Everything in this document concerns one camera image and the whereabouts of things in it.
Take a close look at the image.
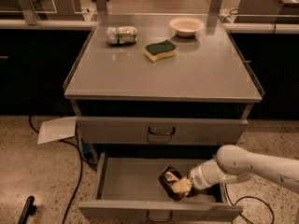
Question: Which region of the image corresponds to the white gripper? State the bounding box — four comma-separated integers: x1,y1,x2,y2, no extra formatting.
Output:
171,159,225,193

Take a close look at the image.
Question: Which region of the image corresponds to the orange can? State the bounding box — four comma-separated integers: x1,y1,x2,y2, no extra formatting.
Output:
159,166,192,201

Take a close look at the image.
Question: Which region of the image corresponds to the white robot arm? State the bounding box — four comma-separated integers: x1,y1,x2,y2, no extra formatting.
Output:
171,145,299,196

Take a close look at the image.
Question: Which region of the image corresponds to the open middle drawer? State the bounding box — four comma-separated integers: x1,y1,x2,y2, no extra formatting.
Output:
78,153,242,223

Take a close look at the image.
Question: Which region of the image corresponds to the closed top drawer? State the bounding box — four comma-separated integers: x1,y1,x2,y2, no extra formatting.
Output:
77,117,248,146

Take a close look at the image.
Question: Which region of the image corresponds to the grey drawer cabinet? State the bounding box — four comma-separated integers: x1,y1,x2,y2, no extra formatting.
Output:
63,13,265,165

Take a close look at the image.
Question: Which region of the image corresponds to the green white crumpled can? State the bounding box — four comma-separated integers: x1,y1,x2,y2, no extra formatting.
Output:
106,26,137,45

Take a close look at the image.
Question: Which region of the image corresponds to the green yellow sponge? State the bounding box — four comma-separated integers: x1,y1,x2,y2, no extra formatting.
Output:
144,40,177,62

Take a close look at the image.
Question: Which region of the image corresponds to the white paper sheet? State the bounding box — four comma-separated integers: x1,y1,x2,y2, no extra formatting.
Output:
37,117,76,145

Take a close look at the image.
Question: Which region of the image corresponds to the black object on floor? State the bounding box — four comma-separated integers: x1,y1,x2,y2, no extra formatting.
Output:
18,196,37,224

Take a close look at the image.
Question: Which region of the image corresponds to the white paper bowl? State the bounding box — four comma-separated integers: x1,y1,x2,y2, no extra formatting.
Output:
169,17,205,37

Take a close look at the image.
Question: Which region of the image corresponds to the black floor cable right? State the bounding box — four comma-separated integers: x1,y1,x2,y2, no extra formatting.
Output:
224,184,276,224

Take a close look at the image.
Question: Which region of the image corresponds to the black floor cable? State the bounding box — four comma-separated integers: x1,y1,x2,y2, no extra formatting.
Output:
224,184,276,224
28,115,98,224

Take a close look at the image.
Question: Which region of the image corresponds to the black floor cable left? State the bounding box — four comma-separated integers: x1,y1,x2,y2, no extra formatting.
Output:
28,115,98,224

